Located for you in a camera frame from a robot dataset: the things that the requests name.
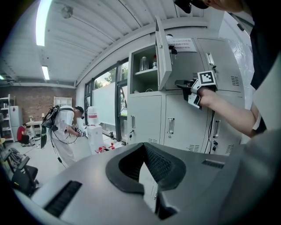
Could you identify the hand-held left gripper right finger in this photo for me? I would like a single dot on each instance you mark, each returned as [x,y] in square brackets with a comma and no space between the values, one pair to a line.
[175,171]

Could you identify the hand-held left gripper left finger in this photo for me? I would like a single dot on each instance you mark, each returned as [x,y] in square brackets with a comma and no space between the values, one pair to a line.
[114,173]

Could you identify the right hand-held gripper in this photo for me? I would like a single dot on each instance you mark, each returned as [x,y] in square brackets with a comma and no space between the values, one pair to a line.
[207,78]

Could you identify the grey metal locker cabinet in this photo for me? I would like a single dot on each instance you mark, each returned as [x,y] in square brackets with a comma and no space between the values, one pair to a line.
[147,114]

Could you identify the person's right forearm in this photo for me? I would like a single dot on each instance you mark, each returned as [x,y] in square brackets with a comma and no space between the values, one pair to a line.
[230,114]

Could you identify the clear water jug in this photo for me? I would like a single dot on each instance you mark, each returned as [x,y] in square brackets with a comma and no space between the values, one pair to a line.
[112,147]
[99,150]

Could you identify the black key bunch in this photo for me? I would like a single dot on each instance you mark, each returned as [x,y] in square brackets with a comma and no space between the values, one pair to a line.
[173,51]

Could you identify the red capped bottle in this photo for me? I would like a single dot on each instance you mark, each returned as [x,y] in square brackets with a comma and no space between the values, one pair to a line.
[155,63]

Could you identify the white paper notice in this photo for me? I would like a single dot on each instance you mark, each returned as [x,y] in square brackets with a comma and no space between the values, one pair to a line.
[182,45]

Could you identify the black thermos flask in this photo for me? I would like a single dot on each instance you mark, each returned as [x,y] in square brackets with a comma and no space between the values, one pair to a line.
[111,135]

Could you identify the white water dispenser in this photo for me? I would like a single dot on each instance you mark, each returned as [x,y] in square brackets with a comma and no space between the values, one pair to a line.
[94,138]

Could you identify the clear glass jar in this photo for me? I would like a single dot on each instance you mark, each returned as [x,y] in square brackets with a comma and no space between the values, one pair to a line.
[144,64]

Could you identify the large water dispenser bottle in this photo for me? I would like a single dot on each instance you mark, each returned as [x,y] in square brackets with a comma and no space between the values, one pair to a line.
[92,115]

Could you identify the person's black shirt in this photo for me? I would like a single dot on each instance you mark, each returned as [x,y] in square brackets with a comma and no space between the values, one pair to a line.
[263,55]

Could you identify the person's head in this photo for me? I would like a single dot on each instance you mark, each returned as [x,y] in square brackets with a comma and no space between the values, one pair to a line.
[226,4]

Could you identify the small table lamp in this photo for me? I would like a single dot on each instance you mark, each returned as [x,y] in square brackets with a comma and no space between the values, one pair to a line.
[43,116]

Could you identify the white cubby shelf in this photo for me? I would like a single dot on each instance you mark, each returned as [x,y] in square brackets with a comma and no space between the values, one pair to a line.
[63,97]

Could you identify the black office chair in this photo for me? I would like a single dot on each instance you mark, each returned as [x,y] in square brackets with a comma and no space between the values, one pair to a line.
[22,178]

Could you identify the white desk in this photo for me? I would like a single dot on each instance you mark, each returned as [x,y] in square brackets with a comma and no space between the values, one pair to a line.
[34,122]

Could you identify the white refrigerator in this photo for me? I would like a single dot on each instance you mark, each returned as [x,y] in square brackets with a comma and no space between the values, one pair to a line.
[15,118]

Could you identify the short ceiling tube light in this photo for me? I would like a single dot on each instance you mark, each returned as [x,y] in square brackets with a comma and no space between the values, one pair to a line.
[45,72]

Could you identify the white bookshelf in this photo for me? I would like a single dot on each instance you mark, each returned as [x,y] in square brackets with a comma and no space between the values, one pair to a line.
[4,108]

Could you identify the round ceiling sensor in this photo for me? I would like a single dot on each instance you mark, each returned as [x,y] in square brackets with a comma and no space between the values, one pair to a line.
[67,12]

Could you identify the long ceiling tube light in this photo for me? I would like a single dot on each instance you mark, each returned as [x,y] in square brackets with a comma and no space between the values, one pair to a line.
[42,22]

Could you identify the black head-worn camera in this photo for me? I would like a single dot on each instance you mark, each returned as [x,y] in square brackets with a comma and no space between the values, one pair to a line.
[184,5]

